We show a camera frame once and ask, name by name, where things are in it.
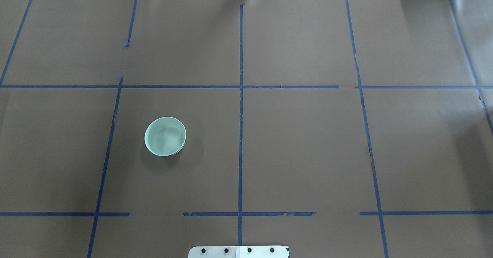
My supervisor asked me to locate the mint green bowl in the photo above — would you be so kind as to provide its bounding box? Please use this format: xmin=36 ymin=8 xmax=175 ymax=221
xmin=144 ymin=117 xmax=187 ymax=157

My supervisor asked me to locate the metal base plate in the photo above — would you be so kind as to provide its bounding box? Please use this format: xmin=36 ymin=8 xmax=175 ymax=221
xmin=188 ymin=245 xmax=290 ymax=258

